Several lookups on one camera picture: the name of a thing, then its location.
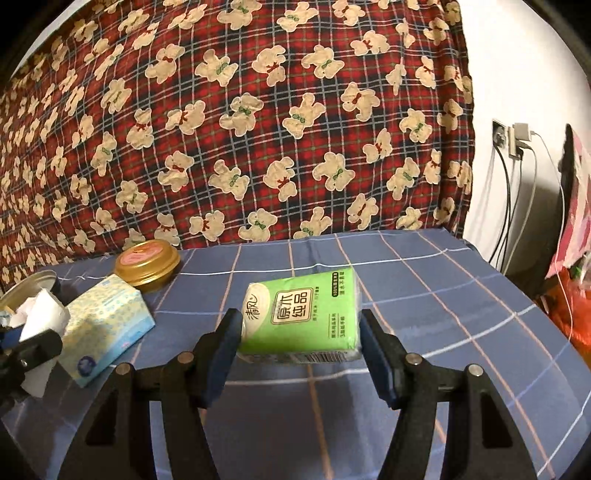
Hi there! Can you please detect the white towel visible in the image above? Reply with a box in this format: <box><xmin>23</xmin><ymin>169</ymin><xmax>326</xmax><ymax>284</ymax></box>
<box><xmin>20</xmin><ymin>289</ymin><xmax>70</xmax><ymax>398</ymax></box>

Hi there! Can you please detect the green tissue pack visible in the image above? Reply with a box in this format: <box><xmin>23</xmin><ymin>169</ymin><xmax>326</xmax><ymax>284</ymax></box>
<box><xmin>238</xmin><ymin>267</ymin><xmax>361</xmax><ymax>364</ymax></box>

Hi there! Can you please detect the round metal tin container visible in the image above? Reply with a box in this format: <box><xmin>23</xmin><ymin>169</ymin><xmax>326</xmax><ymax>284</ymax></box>
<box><xmin>0</xmin><ymin>270</ymin><xmax>60</xmax><ymax>313</ymax></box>

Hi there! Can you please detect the blue dotted tissue box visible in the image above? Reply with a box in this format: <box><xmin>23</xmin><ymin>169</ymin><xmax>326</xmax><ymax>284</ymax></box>
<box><xmin>58</xmin><ymin>274</ymin><xmax>155</xmax><ymax>387</ymax></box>

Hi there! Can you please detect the blue plaid tablecloth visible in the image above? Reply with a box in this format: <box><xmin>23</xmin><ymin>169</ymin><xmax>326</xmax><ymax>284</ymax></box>
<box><xmin>1</xmin><ymin>229</ymin><xmax>590</xmax><ymax>479</ymax></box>

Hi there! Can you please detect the gold round tin lid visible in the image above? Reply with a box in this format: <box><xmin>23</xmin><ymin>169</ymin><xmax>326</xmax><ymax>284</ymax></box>
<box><xmin>114</xmin><ymin>240</ymin><xmax>181</xmax><ymax>292</ymax></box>

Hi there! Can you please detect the orange plastic bag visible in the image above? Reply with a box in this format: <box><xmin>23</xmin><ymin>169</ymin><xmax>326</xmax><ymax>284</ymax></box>
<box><xmin>538</xmin><ymin>269</ymin><xmax>590</xmax><ymax>357</ymax></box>

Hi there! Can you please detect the pink patterned cloth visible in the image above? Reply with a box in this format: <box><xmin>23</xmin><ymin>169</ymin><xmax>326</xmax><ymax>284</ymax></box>
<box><xmin>546</xmin><ymin>124</ymin><xmax>590</xmax><ymax>278</ymax></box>

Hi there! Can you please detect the red plaid bear blanket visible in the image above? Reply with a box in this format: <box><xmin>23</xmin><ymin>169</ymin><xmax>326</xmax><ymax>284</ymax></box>
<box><xmin>1</xmin><ymin>1</ymin><xmax>475</xmax><ymax>288</ymax></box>

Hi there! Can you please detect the black power cable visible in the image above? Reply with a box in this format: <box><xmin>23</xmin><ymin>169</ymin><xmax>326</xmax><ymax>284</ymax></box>
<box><xmin>488</xmin><ymin>142</ymin><xmax>525</xmax><ymax>273</ymax></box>

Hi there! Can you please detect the wall power socket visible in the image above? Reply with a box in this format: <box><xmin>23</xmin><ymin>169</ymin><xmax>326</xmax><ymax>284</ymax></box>
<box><xmin>492</xmin><ymin>120</ymin><xmax>508</xmax><ymax>150</ymax></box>

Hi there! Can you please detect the white wall charger plug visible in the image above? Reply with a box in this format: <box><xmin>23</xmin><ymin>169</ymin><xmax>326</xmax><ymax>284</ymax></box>
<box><xmin>507</xmin><ymin>123</ymin><xmax>531</xmax><ymax>160</ymax></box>

